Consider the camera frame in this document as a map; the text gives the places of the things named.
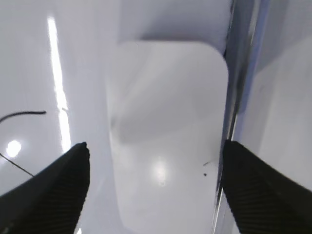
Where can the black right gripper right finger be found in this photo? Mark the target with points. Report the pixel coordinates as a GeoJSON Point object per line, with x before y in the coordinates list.
{"type": "Point", "coordinates": [261, 199]}

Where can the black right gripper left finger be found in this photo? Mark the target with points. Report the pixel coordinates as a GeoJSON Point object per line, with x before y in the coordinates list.
{"type": "Point", "coordinates": [51, 201]}

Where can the white rectangular board eraser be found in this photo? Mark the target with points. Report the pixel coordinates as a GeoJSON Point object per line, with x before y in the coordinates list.
{"type": "Point", "coordinates": [166, 105]}

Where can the white board with grey frame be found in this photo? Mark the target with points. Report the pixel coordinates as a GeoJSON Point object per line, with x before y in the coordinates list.
{"type": "Point", "coordinates": [54, 56]}

